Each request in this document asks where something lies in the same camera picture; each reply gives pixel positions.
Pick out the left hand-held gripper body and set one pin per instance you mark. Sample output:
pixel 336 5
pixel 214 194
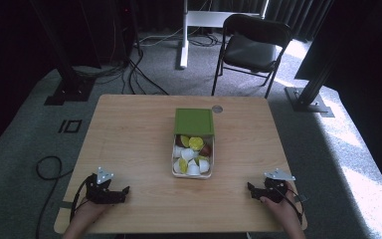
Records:
pixel 100 192

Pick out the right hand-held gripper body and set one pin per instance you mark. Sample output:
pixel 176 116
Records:
pixel 275 187

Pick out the person's left hand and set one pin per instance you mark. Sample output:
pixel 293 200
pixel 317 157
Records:
pixel 91 210

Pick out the person's right hand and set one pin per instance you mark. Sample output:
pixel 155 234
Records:
pixel 280 209

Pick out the white storage box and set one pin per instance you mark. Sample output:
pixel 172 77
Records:
pixel 209 169

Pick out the pile of coffee capsules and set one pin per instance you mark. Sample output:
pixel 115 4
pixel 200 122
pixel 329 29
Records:
pixel 189 155

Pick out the round grey table grommet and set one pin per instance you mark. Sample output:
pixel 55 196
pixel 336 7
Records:
pixel 217 109

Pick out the green sliding box lid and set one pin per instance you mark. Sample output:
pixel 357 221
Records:
pixel 194 121

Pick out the black metal stand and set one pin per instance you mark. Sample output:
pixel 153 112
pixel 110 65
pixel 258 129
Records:
pixel 67 66
pixel 311 89

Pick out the black folding chair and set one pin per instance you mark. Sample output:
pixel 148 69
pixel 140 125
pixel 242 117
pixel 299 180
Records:
pixel 250 49

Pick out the white desk frame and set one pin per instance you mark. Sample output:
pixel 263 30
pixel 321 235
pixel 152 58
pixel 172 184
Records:
pixel 185 40

